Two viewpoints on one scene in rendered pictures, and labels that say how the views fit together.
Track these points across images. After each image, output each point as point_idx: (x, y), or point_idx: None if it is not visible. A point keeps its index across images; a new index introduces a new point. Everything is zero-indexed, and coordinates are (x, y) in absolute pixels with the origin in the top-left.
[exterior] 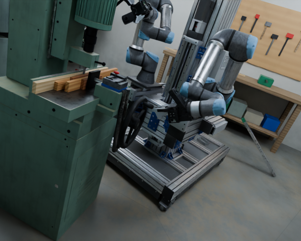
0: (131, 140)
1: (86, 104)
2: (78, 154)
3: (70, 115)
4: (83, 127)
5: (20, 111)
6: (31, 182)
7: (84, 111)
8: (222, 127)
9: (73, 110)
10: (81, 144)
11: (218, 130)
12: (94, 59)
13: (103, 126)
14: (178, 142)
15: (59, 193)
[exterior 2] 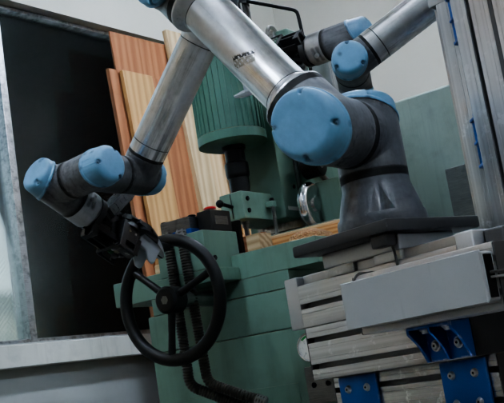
0: (185, 352)
1: (148, 277)
2: (170, 393)
3: (117, 295)
4: (159, 327)
5: None
6: None
7: (149, 292)
8: (433, 290)
9: (120, 285)
10: (171, 369)
11: (383, 302)
12: (226, 201)
13: (238, 346)
14: (352, 399)
15: None
